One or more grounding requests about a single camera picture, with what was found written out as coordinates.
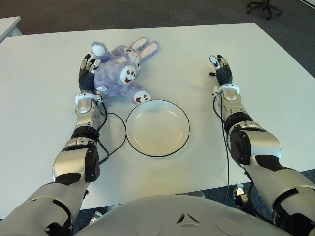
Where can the metal stand foot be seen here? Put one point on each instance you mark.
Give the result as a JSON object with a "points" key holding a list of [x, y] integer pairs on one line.
{"points": [[96, 216], [240, 193]]}

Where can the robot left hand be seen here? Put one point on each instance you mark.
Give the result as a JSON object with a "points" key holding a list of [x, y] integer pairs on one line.
{"points": [[86, 81]]}

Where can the robot right arm silver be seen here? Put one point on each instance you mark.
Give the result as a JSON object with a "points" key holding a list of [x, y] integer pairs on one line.
{"points": [[261, 147]]}

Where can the white plate black rim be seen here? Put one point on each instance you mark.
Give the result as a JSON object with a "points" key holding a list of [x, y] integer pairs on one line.
{"points": [[157, 130]]}

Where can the silver robot torso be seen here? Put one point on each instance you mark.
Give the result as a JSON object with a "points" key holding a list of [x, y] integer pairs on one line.
{"points": [[157, 216]]}

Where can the white table base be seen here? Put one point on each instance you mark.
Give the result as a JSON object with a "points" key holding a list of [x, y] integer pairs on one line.
{"points": [[198, 194]]}

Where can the robot left arm silver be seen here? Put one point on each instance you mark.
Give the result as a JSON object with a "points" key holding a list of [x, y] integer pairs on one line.
{"points": [[83, 115]]}

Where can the white neighbouring desk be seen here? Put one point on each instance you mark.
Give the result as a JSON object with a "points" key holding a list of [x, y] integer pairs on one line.
{"points": [[7, 27]]}

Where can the purple plush rabbit doll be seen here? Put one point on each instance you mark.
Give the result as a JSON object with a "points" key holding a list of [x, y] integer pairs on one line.
{"points": [[110, 78]]}

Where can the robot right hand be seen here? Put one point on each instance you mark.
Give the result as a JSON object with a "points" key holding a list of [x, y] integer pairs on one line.
{"points": [[225, 75]]}

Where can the black office chair base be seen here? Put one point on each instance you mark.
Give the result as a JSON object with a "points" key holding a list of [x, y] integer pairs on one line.
{"points": [[264, 7]]}

